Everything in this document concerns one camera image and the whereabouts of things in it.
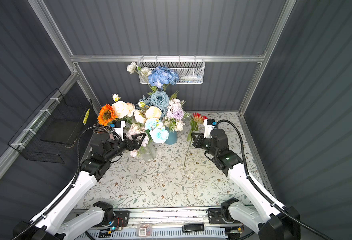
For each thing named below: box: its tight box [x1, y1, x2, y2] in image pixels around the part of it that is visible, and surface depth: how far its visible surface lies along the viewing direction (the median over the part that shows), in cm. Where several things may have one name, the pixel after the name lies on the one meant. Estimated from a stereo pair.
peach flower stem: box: [111, 93, 136, 121], surface depth 68 cm
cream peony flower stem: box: [133, 101, 162, 124], surface depth 72 cm
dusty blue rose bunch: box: [135, 91, 170, 120], surface depth 73 cm
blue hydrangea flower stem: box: [148, 66, 180, 93], surface depth 75 cm
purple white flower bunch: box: [163, 98, 192, 132], surface depth 77 cm
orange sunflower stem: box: [97, 103, 118, 127], surface depth 64 cm
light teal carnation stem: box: [144, 118, 169, 144], surface depth 63 cm
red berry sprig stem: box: [183, 112, 209, 171], surface depth 74 cm
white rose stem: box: [126, 62, 153, 88], surface depth 81 cm
